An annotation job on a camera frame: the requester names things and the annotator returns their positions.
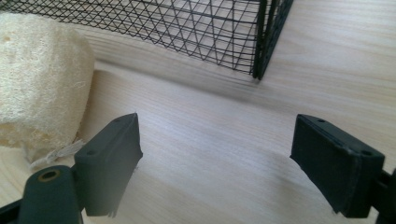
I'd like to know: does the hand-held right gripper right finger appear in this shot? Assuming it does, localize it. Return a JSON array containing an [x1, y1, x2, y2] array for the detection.
[[290, 113, 387, 219]]

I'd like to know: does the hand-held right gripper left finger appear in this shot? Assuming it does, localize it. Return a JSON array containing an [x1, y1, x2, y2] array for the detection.
[[73, 112, 144, 218]]

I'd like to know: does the black wire mesh basket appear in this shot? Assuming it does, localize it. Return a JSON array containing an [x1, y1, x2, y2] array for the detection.
[[0, 0, 295, 81]]

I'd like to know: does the cream loofah sponge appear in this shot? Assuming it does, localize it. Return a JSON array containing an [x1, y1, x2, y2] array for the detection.
[[0, 12, 96, 171]]

